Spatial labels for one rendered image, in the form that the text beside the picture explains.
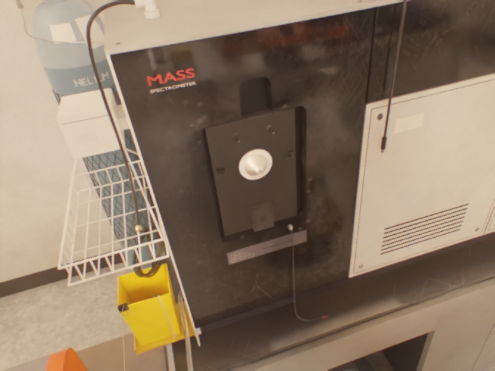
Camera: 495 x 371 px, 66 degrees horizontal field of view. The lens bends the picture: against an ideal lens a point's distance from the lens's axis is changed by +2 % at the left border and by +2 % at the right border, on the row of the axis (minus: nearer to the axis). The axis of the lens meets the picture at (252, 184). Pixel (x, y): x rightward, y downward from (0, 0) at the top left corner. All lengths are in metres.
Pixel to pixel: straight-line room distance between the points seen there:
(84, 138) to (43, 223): 1.26
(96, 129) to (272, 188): 0.43
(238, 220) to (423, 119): 0.41
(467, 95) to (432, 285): 0.51
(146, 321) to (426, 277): 0.72
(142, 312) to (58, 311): 1.40
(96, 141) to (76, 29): 0.50
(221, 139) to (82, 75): 0.81
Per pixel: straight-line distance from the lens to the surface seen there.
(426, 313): 1.17
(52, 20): 1.36
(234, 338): 0.98
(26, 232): 2.19
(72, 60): 1.35
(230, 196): 0.69
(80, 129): 0.92
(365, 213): 0.86
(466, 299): 1.23
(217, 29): 0.56
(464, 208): 1.06
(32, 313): 2.32
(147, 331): 0.94
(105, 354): 1.09
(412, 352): 1.46
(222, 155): 0.64
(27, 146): 1.92
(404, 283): 1.10
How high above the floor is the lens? 1.57
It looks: 36 degrees down
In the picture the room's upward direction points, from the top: 6 degrees counter-clockwise
